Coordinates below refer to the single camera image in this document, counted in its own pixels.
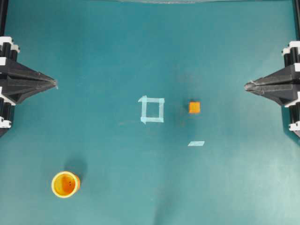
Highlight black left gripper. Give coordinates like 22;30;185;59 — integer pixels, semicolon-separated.
0;36;57;137

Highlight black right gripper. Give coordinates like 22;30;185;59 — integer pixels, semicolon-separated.
244;41;300;137

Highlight orange plastic cup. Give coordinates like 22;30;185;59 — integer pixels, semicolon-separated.
51;171;81;198

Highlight orange cube block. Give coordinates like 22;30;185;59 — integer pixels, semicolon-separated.
188;101;201;114

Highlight light blue tape strip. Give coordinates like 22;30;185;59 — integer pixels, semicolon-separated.
188;141;205;147

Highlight light blue tape square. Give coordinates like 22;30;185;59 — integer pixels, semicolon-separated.
138;95;165;124

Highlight black left frame rail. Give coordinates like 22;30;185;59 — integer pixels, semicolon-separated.
0;0;9;37

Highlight black frame rail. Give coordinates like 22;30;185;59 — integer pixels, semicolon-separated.
292;0;300;41
0;0;9;37

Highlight black right frame rail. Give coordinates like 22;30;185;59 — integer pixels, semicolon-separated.
292;0;300;41

